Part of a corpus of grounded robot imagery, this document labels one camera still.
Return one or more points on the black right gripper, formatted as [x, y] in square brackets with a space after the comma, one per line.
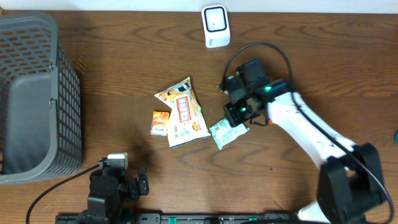
[231, 117]

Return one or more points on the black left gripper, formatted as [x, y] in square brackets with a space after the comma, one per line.
[134, 189]

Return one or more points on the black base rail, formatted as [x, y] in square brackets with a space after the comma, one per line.
[156, 218]

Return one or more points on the small orange snack packet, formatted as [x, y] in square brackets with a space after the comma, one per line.
[159, 124]

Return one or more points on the yellow white chips bag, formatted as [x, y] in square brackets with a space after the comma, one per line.
[186, 120]

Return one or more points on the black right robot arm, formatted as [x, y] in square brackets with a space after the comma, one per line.
[350, 181]

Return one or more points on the grey plastic mesh basket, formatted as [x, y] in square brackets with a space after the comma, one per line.
[40, 102]

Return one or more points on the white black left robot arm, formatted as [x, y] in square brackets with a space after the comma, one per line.
[101, 205]

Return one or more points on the pale green wipes pack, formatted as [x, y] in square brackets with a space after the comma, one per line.
[224, 134]

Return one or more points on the white barcode scanner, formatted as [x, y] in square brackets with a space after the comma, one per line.
[216, 26]

